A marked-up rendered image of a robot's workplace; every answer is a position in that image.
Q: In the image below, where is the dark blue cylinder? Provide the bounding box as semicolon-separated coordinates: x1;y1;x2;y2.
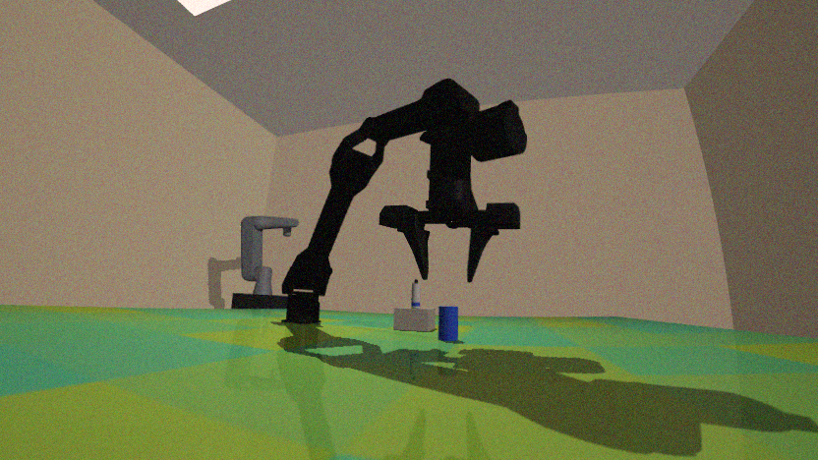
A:
438;307;458;341

